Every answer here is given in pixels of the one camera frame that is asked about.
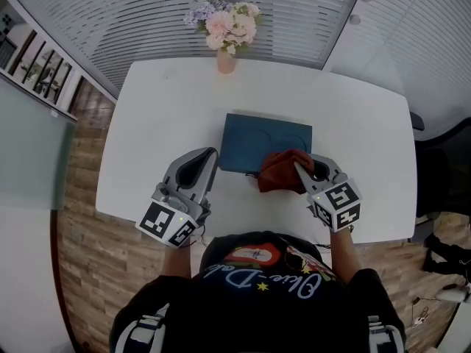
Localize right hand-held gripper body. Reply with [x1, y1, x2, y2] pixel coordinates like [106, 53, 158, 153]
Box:
[306, 171, 364, 233]

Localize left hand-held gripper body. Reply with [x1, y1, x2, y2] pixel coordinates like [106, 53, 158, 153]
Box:
[135, 181, 213, 250]

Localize red-brown cloth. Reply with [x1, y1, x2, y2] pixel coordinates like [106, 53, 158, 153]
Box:
[257, 148, 316, 195]

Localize dark blue tray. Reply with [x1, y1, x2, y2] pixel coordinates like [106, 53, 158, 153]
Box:
[219, 113, 314, 175]

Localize person's left forearm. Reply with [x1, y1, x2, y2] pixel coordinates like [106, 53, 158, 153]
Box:
[160, 242, 195, 279]

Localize person's right forearm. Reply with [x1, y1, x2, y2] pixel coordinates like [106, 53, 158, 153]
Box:
[328, 225, 361, 283]

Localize black office chair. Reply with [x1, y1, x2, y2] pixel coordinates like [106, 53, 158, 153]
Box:
[407, 110, 471, 219]

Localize black bag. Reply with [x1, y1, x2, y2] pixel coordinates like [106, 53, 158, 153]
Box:
[422, 231, 471, 276]

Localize pink vase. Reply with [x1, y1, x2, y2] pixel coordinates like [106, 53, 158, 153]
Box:
[216, 47, 237, 75]

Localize person's black printed t-shirt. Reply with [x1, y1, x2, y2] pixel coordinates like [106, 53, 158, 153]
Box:
[109, 229, 408, 353]

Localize white device on floor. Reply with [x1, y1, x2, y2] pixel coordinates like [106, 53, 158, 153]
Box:
[435, 282, 471, 305]

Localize white window blinds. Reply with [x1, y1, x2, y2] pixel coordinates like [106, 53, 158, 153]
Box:
[6, 0, 471, 96]

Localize pastel artificial flower bouquet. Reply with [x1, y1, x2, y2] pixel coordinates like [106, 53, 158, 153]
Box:
[182, 0, 263, 56]

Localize shelf with black railings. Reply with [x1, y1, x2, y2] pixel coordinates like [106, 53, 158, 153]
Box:
[0, 0, 92, 116]

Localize grey harness strap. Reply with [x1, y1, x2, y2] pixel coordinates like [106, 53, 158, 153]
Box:
[366, 313, 406, 353]
[113, 302, 173, 353]

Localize thin floor cable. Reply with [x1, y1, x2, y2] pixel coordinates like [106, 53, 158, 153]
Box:
[409, 295, 434, 329]

